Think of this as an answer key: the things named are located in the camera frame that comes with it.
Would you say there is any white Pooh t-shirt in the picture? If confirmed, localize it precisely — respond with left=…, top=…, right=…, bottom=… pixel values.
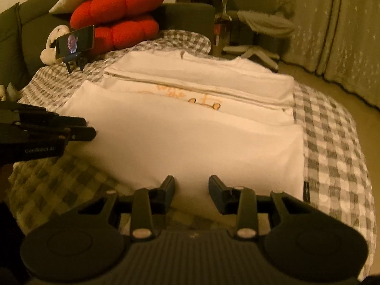
left=59, top=50, right=305, bottom=221

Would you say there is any folded beige blanket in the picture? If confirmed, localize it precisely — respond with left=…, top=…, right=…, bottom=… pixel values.
left=0, top=83, right=21, bottom=102

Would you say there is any grey checkered bed quilt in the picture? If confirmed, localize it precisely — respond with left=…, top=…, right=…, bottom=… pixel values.
left=5, top=29, right=378, bottom=279

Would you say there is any white flower plush cushion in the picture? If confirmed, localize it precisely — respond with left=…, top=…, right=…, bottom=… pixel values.
left=40, top=24, right=70, bottom=66

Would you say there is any smartphone playing video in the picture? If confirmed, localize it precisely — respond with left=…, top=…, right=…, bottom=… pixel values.
left=55, top=25, right=95, bottom=59

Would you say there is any red knitted cushion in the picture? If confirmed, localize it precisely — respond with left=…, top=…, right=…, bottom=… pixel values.
left=70, top=0, right=164, bottom=57

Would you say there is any grey garment on chair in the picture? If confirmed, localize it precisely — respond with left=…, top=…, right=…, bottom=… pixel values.
left=237, top=10, right=294, bottom=38

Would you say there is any grey star curtain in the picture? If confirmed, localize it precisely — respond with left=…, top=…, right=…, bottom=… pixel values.
left=278, top=0, right=379, bottom=107

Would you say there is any grey office chair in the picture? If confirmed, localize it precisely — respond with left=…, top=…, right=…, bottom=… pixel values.
left=221, top=0, right=296, bottom=72

